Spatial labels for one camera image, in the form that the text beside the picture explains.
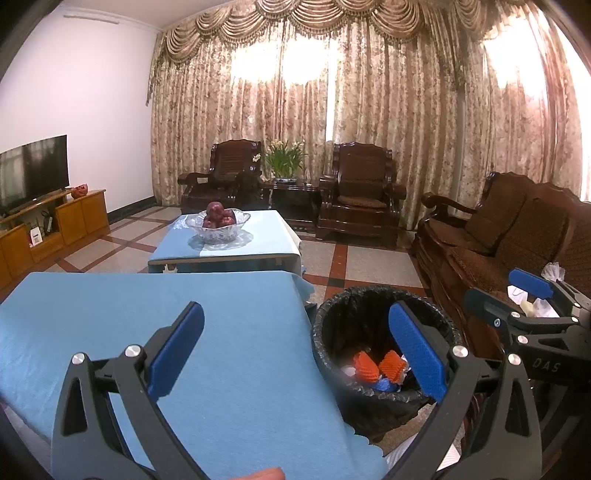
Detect flat screen television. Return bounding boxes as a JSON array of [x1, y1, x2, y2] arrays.
[[0, 135, 70, 215]]

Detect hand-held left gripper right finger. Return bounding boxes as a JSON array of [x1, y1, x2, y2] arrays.
[[388, 301, 543, 480]]

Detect dark wooden side table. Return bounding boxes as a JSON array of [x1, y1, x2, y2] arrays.
[[263, 179, 321, 234]]

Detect coffee table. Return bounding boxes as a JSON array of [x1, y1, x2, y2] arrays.
[[148, 253, 301, 274]]

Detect swag curtain valance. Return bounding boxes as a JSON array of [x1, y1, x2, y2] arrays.
[[157, 0, 467, 70]]

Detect trash bin with black bag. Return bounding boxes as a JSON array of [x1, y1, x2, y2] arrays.
[[311, 285, 463, 411]]

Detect plain blue tablecloth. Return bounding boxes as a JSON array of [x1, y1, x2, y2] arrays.
[[0, 271, 389, 480]]

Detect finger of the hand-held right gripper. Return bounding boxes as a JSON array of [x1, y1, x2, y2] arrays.
[[464, 287, 580, 340], [508, 268, 585, 319]]

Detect potted flowering plant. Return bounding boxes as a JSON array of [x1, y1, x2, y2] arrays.
[[252, 138, 309, 183]]

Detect glass fruit bowl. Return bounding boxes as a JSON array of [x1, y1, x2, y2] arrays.
[[185, 209, 251, 244]]

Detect blue white tablecloth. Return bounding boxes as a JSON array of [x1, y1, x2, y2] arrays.
[[148, 210, 303, 275]]

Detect brown seat cushion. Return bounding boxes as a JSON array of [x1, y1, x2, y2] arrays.
[[337, 195, 387, 209]]

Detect dark wooden sofa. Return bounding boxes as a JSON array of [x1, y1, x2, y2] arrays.
[[411, 172, 591, 361]]

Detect wooden television cabinet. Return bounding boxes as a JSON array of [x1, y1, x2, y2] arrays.
[[0, 188, 110, 287]]

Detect dark wooden armchair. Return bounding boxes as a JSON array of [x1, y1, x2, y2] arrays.
[[316, 142, 407, 250], [178, 138, 264, 215]]

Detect floral beige curtains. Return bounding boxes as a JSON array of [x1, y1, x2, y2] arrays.
[[148, 0, 591, 232]]

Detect white lace doily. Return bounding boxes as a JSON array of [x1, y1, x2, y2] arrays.
[[188, 228, 254, 252]]

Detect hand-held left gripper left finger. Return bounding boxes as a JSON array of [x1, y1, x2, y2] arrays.
[[51, 301, 206, 480]]

